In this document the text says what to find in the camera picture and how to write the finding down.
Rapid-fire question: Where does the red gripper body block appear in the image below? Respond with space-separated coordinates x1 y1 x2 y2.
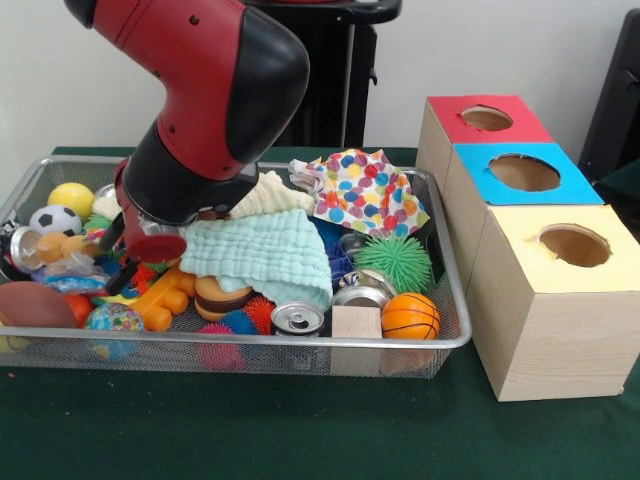
113 158 189 264

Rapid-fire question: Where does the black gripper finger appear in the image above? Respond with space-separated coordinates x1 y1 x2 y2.
104 259 139 296
98 212 126 251

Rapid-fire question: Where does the clear crinkled plastic packet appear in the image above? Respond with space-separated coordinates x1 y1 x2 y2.
32 252 110 295

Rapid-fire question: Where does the mint waffle cloth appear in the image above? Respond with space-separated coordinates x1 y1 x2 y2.
178 208 334 309

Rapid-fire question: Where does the cream waffle cloth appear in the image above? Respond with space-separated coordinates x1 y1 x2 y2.
92 169 316 221

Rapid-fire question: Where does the polka-dot cloth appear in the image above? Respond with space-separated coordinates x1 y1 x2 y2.
288 147 431 239

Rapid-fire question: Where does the silver mesh bin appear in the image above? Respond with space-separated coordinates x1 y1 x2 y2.
0 154 474 381

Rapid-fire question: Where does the wooden box with three holes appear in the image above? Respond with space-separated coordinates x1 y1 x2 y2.
415 93 632 403

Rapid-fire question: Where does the yellow ball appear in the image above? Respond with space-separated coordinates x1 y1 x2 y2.
48 182 95 219

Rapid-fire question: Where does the small soccer ball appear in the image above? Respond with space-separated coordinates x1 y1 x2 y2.
28 204 84 237

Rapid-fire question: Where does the toy hamburger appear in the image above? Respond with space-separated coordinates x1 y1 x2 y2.
193 274 256 321

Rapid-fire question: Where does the silver can with pull tab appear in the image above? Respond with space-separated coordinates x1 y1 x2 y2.
270 299 326 336

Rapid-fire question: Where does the wooden block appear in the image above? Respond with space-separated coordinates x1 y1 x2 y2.
331 304 384 339

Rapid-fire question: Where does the dark green table cloth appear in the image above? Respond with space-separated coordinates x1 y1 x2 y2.
0 144 640 480
594 158 640 214

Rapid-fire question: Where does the large green spiky ball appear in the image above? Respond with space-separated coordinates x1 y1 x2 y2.
353 234 432 294

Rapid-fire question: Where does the orange toy basketball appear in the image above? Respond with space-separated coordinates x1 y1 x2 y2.
381 291 442 340

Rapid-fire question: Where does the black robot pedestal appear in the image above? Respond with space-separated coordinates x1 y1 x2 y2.
239 0 404 148

